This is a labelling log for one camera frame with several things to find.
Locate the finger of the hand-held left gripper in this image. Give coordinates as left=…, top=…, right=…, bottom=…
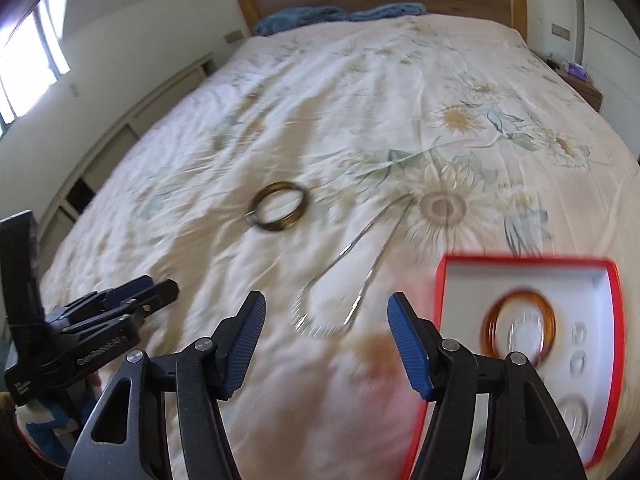
left=47, top=275, right=156, bottom=321
left=62, top=280, right=180, bottom=336

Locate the blue folded blanket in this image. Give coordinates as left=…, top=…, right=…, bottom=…
left=350, top=2, right=427, bottom=22
left=252, top=6, right=351, bottom=37

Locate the wooden nightstand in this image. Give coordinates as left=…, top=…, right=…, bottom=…
left=547, top=57, right=603, bottom=111

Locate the floral bedspread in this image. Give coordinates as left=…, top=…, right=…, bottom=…
left=37, top=12, right=640, bottom=480

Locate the dark brown bangle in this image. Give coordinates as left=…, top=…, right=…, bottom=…
left=245, top=181, right=309, bottom=233

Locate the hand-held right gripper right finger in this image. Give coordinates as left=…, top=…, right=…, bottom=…
left=386, top=292, right=588, bottom=480

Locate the blue and white cloth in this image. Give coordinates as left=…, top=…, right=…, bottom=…
left=12, top=390, right=96, bottom=456

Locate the white wardrobe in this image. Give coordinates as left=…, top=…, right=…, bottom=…
left=577, top=0, right=640, bottom=161

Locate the silver hoop earring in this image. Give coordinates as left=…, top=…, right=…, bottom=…
left=557, top=395, right=591, bottom=436

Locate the window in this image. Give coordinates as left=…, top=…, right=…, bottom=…
left=0, top=0, right=71, bottom=126

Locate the amber bangle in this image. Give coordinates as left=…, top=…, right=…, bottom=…
left=482, top=287, right=556, bottom=366

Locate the twisted silver bracelet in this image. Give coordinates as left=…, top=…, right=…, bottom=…
left=505, top=310, right=548, bottom=353

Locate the red jewelry box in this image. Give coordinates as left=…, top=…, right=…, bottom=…
left=397, top=254, right=626, bottom=480

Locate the low slatted white cabinet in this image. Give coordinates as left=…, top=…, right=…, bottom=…
left=37, top=52, right=216, bottom=241

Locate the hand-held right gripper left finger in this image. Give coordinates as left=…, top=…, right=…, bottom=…
left=65, top=291, right=267, bottom=480

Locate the silver pearl necklace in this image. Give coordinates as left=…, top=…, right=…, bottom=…
left=290, top=192, right=418, bottom=341

